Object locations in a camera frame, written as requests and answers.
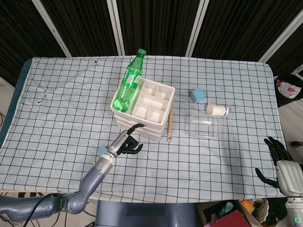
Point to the white plastic drawer organizer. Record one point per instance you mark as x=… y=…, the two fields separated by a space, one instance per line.
x=151 y=101

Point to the black bag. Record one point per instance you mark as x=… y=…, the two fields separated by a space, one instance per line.
x=287 y=92

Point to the cardboard box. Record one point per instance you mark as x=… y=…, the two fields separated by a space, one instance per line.
x=256 y=217

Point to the white partition frame post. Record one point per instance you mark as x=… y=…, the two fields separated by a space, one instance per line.
x=116 y=28
x=279 y=37
x=196 y=28
x=54 y=30

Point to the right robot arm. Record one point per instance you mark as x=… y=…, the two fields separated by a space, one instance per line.
x=294 y=208

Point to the dark blue table underlay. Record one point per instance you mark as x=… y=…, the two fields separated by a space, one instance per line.
x=21 y=94

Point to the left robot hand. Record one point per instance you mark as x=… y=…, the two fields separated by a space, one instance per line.
x=118 y=142

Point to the clear plastic container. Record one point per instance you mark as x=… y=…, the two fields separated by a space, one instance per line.
x=206 y=128

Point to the white paper cup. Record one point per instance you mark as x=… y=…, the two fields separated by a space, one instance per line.
x=216 y=110

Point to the large blue foam cube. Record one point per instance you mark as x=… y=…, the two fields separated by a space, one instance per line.
x=197 y=95

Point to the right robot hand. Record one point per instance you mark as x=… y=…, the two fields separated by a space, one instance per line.
x=288 y=175

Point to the clear empty drawer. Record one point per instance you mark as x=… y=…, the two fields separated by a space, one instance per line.
x=154 y=135

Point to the checkered tablecloth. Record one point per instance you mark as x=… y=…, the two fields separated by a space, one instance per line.
x=71 y=106

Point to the wooden stick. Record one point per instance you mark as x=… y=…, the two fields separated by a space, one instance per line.
x=170 y=120

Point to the dark blue robot torso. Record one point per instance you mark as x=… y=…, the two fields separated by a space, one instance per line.
x=146 y=212

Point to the small blue foam cube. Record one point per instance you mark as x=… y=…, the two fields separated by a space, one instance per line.
x=103 y=150

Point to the green plastic bottle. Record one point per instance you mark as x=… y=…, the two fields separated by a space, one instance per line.
x=127 y=82

